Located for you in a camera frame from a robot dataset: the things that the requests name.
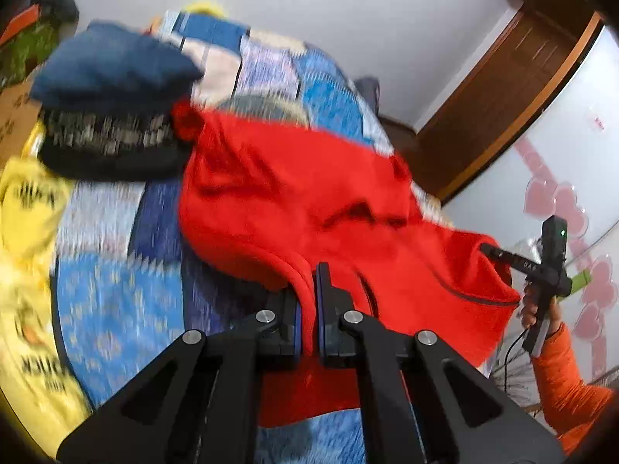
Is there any yellow printed cloth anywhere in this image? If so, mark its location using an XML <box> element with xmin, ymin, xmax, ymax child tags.
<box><xmin>0</xmin><ymin>121</ymin><xmax>94</xmax><ymax>442</ymax></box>

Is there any person's right hand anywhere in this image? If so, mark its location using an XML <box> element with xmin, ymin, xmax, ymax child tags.
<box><xmin>520</xmin><ymin>283</ymin><xmax>564</xmax><ymax>345</ymax></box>

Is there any brown wooden door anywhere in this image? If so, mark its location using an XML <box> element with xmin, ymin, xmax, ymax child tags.
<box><xmin>415</xmin><ymin>9</ymin><xmax>580</xmax><ymax>195</ymax></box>

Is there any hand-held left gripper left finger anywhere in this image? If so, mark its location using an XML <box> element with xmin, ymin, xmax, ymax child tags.
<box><xmin>55</xmin><ymin>285</ymin><xmax>303</xmax><ymax>464</ymax></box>

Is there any wire fan grille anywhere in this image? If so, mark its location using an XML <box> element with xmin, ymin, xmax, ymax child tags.
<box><xmin>489</xmin><ymin>333</ymin><xmax>540</xmax><ymax>413</ymax></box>

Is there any brown cardboard box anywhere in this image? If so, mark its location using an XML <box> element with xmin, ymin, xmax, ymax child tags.
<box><xmin>0</xmin><ymin>75</ymin><xmax>43</xmax><ymax>168</ymax></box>

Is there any blue patchwork bedspread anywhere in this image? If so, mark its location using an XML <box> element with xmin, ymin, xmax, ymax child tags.
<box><xmin>52</xmin><ymin>9</ymin><xmax>456</xmax><ymax>464</ymax></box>

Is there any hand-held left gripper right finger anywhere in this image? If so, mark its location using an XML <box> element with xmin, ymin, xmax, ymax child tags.
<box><xmin>314</xmin><ymin>262</ymin><xmax>568</xmax><ymax>464</ymax></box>

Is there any person's right forearm orange sleeve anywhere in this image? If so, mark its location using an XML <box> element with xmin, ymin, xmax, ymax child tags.
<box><xmin>531</xmin><ymin>321</ymin><xmax>619</xmax><ymax>456</ymax></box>

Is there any yellow ring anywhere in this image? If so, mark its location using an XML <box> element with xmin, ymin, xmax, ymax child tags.
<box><xmin>183</xmin><ymin>0</ymin><xmax>229</xmax><ymax>18</ymax></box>

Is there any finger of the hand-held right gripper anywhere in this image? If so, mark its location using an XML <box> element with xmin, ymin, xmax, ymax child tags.
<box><xmin>480</xmin><ymin>244</ymin><xmax>545</xmax><ymax>279</ymax></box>

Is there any folded blue denim garment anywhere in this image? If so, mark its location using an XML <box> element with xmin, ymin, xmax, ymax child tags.
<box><xmin>30</xmin><ymin>20</ymin><xmax>205</xmax><ymax>113</ymax></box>

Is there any green patterned cloth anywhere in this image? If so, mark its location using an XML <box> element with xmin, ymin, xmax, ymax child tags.
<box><xmin>0</xmin><ymin>21</ymin><xmax>57</xmax><ymax>89</ymax></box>

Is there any white heart-patterned wardrobe door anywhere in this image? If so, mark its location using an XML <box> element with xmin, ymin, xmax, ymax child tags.
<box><xmin>442</xmin><ymin>24</ymin><xmax>619</xmax><ymax>397</ymax></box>

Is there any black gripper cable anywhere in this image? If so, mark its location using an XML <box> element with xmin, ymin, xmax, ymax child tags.
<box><xmin>502</xmin><ymin>328</ymin><xmax>533</xmax><ymax>387</ymax></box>

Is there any red zip jacket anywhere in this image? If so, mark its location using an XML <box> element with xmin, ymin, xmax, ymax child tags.
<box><xmin>171</xmin><ymin>99</ymin><xmax>524</xmax><ymax>429</ymax></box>

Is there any folded black patterned garment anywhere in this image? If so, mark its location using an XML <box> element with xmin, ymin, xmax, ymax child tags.
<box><xmin>38</xmin><ymin>105</ymin><xmax>192</xmax><ymax>183</ymax></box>

